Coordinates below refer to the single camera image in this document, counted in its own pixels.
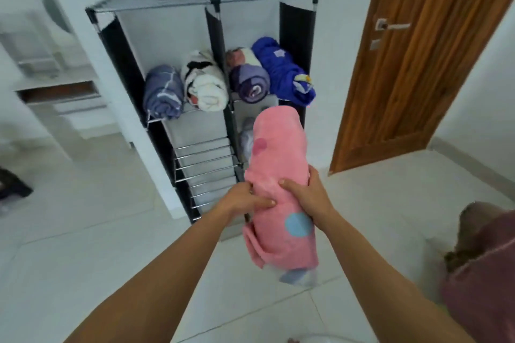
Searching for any person's right hand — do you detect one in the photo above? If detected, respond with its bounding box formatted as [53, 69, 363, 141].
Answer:
[279, 165, 337, 232]

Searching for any person's left hand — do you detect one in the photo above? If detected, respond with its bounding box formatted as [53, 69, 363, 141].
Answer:
[217, 182, 277, 222]

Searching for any pink dotted blanket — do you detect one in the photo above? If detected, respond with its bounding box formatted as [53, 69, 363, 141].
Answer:
[242, 105, 319, 287]

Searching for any person's left forearm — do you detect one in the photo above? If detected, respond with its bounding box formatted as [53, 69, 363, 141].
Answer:
[64, 206, 232, 343]

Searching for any person's right forearm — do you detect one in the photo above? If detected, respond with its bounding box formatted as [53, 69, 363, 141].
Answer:
[316, 210, 476, 343]

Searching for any light grey folded cloth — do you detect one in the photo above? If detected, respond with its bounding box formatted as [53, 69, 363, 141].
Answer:
[237, 117, 256, 164]

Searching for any black metal shelf rack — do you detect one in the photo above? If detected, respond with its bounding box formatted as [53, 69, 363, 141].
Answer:
[85, 0, 320, 242]

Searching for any purple rolled blanket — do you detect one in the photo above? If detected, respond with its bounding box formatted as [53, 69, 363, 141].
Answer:
[229, 63, 271, 104]

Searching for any royal blue rolled blanket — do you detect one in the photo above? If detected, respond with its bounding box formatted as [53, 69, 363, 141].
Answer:
[251, 36, 317, 107]

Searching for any white black rolled blanket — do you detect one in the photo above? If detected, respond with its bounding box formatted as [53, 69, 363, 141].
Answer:
[180, 49, 229, 112]

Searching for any pink white rolled blanket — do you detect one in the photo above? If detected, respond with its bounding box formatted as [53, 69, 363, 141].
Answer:
[225, 47, 262, 74]

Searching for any blue-grey striped rolled blanket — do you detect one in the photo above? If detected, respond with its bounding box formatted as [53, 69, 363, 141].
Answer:
[142, 64, 185, 121]

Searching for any brown wooden door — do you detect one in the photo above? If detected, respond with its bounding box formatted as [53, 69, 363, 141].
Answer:
[329, 0, 515, 175]

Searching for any person's pink shirt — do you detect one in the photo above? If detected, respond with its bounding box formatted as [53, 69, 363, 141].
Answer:
[440, 210, 515, 343]

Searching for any white desk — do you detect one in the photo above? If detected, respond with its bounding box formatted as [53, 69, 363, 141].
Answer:
[0, 12, 133, 162]

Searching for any black object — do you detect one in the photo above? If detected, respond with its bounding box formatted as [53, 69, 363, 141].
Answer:
[0, 167, 34, 201]

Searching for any silver door handle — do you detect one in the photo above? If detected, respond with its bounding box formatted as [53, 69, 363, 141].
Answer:
[375, 17, 412, 32]

